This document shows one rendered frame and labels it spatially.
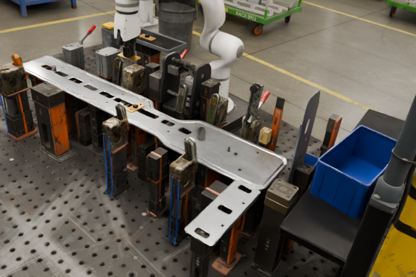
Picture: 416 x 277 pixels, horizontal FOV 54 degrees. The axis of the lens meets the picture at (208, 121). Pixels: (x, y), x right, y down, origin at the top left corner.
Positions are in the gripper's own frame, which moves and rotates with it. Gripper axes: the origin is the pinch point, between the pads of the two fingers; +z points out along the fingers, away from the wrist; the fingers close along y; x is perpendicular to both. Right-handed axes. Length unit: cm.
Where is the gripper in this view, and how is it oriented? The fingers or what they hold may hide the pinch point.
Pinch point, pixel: (129, 51)
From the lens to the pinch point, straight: 155.5
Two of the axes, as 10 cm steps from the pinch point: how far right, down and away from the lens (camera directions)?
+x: 8.6, 3.2, -3.9
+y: -5.0, 4.3, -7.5
